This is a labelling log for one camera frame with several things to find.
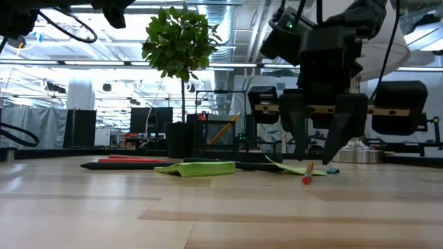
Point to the black aluminium table frame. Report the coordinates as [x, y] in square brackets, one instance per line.
[69, 153]

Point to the black round ceiling lamp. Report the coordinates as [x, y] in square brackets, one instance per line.
[107, 87]

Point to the black mesh desk organizer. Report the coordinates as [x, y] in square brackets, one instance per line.
[214, 152]

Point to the thin green sticky note pad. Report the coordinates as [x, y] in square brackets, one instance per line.
[290, 169]

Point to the blue binder clip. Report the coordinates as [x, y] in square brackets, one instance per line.
[334, 170]

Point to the black background rig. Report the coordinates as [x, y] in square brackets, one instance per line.
[436, 135]

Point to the black marker pen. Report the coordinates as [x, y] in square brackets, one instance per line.
[256, 166]
[114, 166]

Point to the grey background curtain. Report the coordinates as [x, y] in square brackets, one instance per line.
[34, 128]

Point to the black tall background box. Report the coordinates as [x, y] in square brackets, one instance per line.
[251, 131]

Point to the green potted plant black pot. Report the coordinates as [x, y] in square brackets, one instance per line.
[176, 41]

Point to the white shade silver table lamp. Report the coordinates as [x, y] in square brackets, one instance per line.
[375, 55]

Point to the grey wall vent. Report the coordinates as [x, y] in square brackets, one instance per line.
[282, 85]

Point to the thick green sticky note pad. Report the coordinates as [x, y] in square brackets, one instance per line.
[197, 170]

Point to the red background boxes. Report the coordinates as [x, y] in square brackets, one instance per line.
[129, 135]

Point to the black ceiling spotlight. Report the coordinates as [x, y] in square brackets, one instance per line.
[15, 42]

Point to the black metal stand frame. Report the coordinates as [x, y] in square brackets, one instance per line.
[221, 91]

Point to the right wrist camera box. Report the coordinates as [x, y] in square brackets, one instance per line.
[284, 38]

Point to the leaf print fabric panel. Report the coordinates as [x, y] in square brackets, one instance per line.
[273, 138]

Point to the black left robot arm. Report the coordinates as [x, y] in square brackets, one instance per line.
[17, 20]

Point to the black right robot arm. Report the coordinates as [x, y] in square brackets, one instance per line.
[363, 15]

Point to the silver ribbed air duct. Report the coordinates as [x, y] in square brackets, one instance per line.
[225, 17]

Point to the dark background monitor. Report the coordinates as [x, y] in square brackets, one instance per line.
[152, 119]

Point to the grey metal post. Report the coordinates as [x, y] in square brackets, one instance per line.
[10, 154]

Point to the black background panel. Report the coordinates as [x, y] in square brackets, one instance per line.
[79, 128]

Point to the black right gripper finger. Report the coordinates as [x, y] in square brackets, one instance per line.
[297, 117]
[349, 117]

